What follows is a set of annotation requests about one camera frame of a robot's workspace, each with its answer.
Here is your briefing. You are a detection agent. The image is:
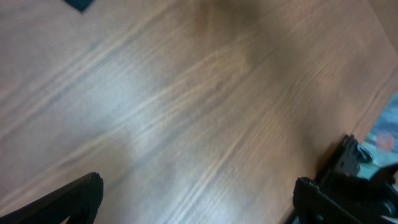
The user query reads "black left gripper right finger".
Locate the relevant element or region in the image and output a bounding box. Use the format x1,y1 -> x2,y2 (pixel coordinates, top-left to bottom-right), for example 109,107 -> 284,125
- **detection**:
292,176 -> 398,224

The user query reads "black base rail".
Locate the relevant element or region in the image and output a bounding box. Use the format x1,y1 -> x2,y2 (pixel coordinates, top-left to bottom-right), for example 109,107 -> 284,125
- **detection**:
315,135 -> 397,218

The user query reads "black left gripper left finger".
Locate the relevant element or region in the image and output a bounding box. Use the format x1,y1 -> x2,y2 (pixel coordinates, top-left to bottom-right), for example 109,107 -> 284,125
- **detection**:
1,172 -> 104,224

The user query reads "dark teal t-shirt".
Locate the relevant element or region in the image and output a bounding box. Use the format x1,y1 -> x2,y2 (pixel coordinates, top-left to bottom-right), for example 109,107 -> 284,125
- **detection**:
64,0 -> 94,12

